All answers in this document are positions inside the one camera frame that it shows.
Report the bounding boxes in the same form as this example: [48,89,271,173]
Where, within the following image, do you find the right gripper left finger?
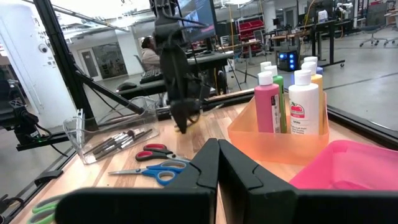
[55,138,220,224]

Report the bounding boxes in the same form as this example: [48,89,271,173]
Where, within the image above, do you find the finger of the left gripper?
[170,101,189,134]
[187,99,203,125]

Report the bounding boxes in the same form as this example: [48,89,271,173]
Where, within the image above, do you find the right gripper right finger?
[217,138,398,224]

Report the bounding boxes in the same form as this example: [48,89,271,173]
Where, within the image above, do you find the blue handled scissors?
[108,159,189,187]

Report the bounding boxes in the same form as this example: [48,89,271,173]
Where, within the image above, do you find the thin black paintbrush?
[95,136,147,160]
[91,134,131,156]
[93,139,141,161]
[108,128,154,150]
[83,133,125,156]

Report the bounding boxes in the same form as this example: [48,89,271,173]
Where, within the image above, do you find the wide black paintbrush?
[102,128,137,153]

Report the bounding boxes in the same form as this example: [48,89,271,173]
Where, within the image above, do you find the pink paint bottle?
[254,70,282,134]

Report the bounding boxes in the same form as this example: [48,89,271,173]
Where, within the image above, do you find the green paint bottle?
[264,65,287,134]

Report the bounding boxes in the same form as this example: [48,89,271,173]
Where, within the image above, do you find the white paint bottle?
[288,69,320,136]

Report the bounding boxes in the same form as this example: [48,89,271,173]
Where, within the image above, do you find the blue paint bottle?
[303,56,324,75]

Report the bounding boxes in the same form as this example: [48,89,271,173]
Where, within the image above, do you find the black keyboard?
[139,68,163,84]

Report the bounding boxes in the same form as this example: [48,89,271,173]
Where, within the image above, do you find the person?
[139,36,162,73]

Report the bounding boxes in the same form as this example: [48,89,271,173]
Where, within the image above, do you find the black desk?
[306,18,346,68]
[116,51,236,101]

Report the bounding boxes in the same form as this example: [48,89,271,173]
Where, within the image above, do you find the dark red black scissors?
[135,142,190,162]

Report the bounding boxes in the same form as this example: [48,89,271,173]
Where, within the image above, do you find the black computer mouse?
[116,81,137,91]

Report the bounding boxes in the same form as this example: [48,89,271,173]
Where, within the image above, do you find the orange translucent plastic bin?
[226,91,330,166]

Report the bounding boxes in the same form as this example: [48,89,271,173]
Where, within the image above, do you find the monitor with blue screen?
[177,0,218,43]

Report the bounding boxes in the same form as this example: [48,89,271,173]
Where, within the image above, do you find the pink translucent plastic bin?
[289,139,398,191]

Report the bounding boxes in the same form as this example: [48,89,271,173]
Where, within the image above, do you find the shelf with red bins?
[236,19,266,54]

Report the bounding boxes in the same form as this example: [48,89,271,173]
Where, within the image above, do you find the computer tower with blue lights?
[277,49,301,72]

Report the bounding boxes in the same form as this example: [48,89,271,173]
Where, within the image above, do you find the clear plastic bin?
[62,95,161,166]

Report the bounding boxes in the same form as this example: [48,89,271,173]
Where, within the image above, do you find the grey office chair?
[359,24,389,48]

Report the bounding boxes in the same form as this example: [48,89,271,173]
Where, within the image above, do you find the green handled scissors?
[26,194,68,224]

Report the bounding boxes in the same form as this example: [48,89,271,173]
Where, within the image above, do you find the black upright frame post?
[32,0,147,132]

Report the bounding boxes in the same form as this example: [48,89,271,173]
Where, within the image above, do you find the white wall column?
[0,2,78,129]

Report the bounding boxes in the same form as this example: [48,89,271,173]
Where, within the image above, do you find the black device with cables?
[0,77,53,147]

